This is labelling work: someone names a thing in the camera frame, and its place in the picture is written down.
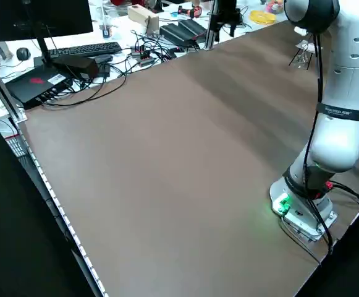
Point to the colourful toy pile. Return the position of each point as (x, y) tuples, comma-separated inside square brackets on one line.
[(275, 6)]

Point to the aluminium camera post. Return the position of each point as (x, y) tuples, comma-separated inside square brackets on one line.
[(210, 34)]

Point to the clear glass alcohol lamp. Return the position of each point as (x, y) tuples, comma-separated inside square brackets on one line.
[(302, 60)]

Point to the black computer mouse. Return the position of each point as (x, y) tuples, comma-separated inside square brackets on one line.
[(23, 54)]

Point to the black tripod stand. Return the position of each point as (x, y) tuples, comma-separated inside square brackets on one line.
[(293, 58)]

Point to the small clear bottle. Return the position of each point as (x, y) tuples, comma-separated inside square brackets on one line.
[(106, 31)]

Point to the red connector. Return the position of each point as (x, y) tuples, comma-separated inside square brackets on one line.
[(329, 186)]

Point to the red hand tool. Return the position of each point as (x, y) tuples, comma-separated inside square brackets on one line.
[(194, 11)]

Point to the small black adapter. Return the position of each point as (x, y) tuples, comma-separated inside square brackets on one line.
[(104, 70)]

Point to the black computer monitor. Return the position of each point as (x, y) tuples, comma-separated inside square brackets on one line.
[(43, 18)]

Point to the black keyboard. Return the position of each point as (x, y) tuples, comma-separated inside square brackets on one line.
[(86, 49)]

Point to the grey curved holder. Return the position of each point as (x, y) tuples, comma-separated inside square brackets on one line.
[(0, 51)]

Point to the black computer with red logo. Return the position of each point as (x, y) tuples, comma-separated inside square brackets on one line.
[(31, 89)]

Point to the green lit connector block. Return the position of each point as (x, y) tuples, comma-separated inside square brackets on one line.
[(282, 204)]

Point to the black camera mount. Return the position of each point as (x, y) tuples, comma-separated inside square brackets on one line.
[(228, 12)]

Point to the black monitor stand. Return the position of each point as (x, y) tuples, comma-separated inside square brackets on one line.
[(43, 49)]

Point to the dark brown box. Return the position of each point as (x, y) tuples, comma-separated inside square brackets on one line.
[(80, 66)]

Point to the white ceramic crucible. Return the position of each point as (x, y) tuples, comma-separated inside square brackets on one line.
[(299, 30)]

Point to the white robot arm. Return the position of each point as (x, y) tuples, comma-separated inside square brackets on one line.
[(346, 92)]

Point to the aluminium frame post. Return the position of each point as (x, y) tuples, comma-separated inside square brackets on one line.
[(3, 89)]

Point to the grey usb hub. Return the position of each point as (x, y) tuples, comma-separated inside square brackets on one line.
[(145, 60)]

